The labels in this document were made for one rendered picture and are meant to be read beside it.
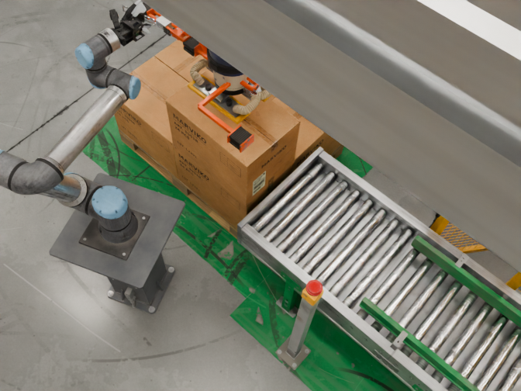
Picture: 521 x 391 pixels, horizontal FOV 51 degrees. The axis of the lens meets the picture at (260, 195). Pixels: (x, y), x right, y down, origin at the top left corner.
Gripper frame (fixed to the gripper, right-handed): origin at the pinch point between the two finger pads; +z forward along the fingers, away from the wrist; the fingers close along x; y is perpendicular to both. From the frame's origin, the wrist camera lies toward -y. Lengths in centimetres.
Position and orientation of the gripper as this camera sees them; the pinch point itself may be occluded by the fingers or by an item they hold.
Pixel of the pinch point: (147, 10)
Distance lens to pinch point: 248.5
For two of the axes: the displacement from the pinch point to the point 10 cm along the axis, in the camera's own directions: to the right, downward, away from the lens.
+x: 0.3, -5.0, -8.6
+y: 7.4, 6.0, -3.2
